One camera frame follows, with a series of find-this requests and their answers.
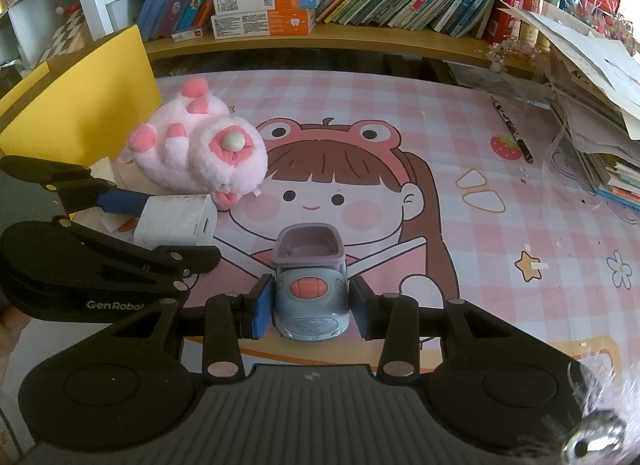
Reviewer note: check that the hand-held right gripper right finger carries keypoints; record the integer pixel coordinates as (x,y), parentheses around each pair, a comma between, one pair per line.
(361,310)

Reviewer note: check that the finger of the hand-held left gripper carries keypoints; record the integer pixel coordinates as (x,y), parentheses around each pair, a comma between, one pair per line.
(120,202)
(190,256)

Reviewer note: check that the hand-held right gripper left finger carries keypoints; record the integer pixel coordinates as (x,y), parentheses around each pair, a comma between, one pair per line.
(261,310)

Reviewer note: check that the cream foam block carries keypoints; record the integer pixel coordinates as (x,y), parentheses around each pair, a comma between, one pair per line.
(117,224)

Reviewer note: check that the white power adapter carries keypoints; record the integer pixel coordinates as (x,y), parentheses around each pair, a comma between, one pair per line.
(175,220)

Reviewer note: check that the blue grey toy car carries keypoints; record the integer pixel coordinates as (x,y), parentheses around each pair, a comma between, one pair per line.
(310,315)

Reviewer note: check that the pink plush toy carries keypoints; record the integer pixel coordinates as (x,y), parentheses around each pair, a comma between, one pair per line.
(200,145)

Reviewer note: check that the yellow cardboard box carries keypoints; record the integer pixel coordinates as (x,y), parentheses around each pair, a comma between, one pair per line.
(75,110)

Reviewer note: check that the pink checked desk mat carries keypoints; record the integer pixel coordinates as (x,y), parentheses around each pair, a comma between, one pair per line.
(450,170)

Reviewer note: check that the wooden chessboard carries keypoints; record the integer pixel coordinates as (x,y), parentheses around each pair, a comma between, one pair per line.
(70,37)

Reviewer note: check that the small red white box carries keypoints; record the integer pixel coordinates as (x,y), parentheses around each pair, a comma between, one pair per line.
(192,35)

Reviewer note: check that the black pen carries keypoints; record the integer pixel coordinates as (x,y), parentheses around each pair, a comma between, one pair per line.
(510,127)

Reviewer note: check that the pile of papers and booklets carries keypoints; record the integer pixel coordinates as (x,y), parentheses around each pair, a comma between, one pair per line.
(590,110)

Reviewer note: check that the dried pink flower bunch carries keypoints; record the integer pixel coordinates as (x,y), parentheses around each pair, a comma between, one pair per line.
(515,47)

